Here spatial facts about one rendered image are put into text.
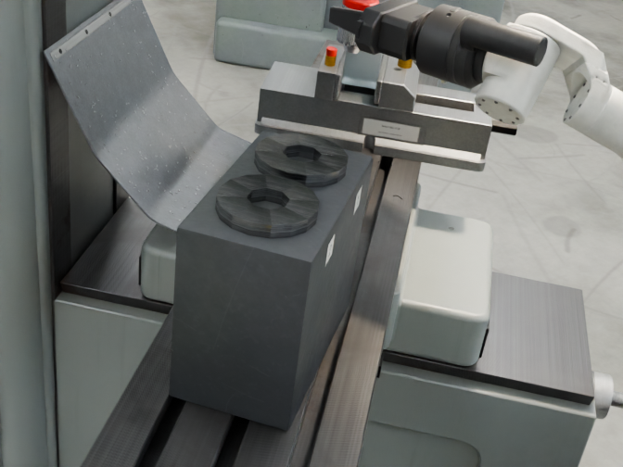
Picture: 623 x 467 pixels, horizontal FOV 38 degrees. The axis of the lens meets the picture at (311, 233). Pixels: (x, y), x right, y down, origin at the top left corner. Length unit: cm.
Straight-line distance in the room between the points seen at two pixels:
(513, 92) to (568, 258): 215
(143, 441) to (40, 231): 54
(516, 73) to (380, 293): 30
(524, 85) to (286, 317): 45
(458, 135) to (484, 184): 219
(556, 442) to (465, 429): 13
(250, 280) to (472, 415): 63
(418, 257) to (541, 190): 230
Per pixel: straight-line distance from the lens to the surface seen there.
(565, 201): 358
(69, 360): 144
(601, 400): 147
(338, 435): 86
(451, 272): 132
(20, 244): 131
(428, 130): 136
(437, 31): 113
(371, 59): 136
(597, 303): 301
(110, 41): 135
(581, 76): 116
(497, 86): 109
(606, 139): 114
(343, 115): 136
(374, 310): 102
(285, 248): 75
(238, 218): 76
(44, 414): 151
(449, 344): 127
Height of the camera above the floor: 155
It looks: 31 degrees down
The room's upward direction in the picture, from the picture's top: 8 degrees clockwise
